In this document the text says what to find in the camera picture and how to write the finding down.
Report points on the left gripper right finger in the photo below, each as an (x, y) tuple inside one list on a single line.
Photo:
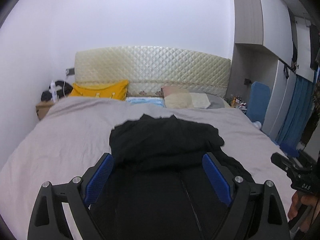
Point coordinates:
[(254, 211)]

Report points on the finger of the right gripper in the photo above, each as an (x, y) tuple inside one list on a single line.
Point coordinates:
[(289, 150), (283, 163)]

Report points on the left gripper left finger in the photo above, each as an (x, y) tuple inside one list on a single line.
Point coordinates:
[(48, 219)]

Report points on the black puffer jacket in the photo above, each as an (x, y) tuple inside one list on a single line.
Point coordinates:
[(158, 188)]

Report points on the right hand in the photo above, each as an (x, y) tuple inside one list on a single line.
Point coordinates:
[(299, 199)]

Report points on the blue curtain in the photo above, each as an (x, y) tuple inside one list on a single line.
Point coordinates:
[(298, 114)]

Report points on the plaid hanging garment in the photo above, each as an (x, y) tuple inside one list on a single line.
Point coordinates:
[(314, 117)]

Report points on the blue padded chair back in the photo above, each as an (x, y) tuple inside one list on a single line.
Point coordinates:
[(258, 102)]

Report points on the small items on shelf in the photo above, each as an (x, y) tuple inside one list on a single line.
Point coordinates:
[(237, 102)]

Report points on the grey bed duvet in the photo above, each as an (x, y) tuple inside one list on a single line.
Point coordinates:
[(75, 133)]

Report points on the cream folded towel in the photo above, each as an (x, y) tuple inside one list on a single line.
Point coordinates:
[(200, 100)]

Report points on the wooden nightstand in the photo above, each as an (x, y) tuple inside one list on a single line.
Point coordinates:
[(42, 108)]

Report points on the grey white wardrobe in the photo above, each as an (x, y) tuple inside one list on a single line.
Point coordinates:
[(271, 46)]

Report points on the beige pillow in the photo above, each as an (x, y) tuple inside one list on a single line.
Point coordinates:
[(178, 101)]

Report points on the white spray bottle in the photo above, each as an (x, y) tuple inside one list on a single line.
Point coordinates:
[(53, 91)]

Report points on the black bag on nightstand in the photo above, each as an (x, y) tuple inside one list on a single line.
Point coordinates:
[(62, 89)]

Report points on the pink pillow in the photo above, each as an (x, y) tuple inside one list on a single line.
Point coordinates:
[(170, 90)]

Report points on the light blue bed sheet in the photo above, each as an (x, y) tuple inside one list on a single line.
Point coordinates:
[(142, 100)]

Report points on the yellow pillow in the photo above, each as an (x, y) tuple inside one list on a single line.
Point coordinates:
[(117, 90)]

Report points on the cream quilted headboard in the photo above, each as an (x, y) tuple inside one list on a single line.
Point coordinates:
[(149, 68)]

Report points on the wall power socket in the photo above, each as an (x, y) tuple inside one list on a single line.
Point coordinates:
[(70, 71)]

